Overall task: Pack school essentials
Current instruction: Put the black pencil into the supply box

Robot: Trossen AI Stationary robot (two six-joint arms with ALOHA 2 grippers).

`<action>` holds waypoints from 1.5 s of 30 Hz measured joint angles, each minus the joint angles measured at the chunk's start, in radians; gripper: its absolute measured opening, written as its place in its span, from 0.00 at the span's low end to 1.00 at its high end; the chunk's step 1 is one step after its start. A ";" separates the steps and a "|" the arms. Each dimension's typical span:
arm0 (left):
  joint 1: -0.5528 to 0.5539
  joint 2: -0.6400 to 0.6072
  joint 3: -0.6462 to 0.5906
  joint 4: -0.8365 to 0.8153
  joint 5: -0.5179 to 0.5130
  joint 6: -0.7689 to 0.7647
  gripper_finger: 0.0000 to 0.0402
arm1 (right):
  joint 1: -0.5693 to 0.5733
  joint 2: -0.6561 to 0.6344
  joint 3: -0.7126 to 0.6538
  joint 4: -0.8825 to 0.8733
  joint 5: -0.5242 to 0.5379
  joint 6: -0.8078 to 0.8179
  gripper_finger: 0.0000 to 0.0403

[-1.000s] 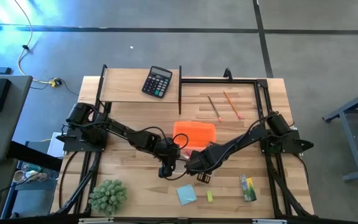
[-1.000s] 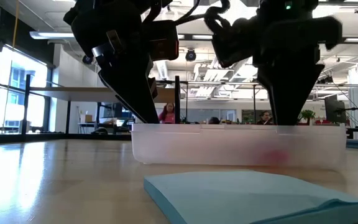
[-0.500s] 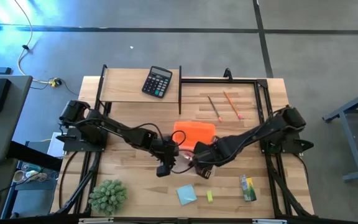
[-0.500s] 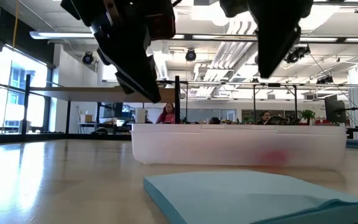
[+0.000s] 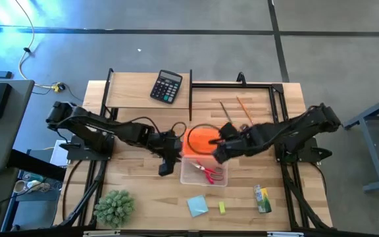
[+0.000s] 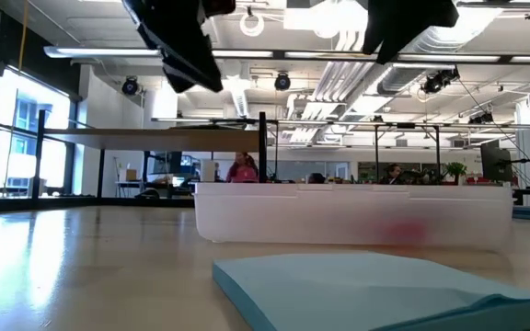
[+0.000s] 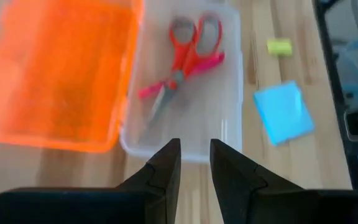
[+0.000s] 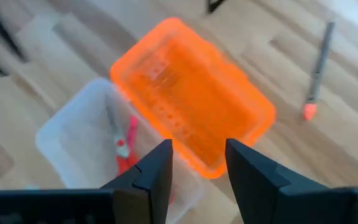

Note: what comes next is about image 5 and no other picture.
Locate white paper sheet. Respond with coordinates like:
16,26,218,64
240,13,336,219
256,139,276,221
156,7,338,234
50,140,69,167

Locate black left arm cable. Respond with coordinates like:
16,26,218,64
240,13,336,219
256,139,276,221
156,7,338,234
128,117,188,141

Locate clear plastic pencil box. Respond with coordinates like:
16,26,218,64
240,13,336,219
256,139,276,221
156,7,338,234
180,154,229,188

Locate wooden shelf board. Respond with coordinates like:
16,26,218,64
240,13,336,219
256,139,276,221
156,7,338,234
105,72,191,110

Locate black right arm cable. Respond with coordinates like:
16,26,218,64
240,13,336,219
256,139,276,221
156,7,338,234
186,123,224,156

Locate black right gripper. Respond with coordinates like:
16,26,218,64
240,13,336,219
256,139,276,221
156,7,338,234
208,126,259,165

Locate blue-grey metal table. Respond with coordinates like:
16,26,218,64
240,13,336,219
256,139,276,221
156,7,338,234
341,89,379,193

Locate orange pencil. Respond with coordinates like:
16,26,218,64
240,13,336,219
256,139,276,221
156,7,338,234
236,96,254,125

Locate grey side table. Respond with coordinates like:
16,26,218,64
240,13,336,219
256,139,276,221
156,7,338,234
0,78,36,172

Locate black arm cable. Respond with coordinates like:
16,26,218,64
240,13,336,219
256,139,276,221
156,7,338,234
128,117,188,141
186,123,224,156

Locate black desk calculator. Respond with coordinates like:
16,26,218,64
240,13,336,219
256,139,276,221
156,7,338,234
149,69,184,105

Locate black shelf support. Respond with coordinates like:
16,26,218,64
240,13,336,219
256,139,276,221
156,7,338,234
188,68,193,122
99,68,115,117

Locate dark thin pencil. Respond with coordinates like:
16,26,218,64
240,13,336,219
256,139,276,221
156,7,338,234
219,100,233,124

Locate green artificial plant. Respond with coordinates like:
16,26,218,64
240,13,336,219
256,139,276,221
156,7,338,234
93,189,136,229

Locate red handled scissors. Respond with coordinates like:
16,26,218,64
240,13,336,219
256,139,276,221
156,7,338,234
191,160,225,185

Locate white floor cable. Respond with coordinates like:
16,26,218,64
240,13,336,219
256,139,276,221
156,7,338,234
14,0,64,90

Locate black aluminium rig frame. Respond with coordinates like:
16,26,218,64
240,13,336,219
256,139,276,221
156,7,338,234
56,71,335,231

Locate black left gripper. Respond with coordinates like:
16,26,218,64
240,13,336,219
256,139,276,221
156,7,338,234
149,130,186,177

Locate blue sticky note pad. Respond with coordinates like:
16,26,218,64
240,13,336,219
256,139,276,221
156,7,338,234
186,194,210,219

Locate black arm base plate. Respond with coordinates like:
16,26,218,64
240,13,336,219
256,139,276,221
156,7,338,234
274,136,334,165
59,134,115,161

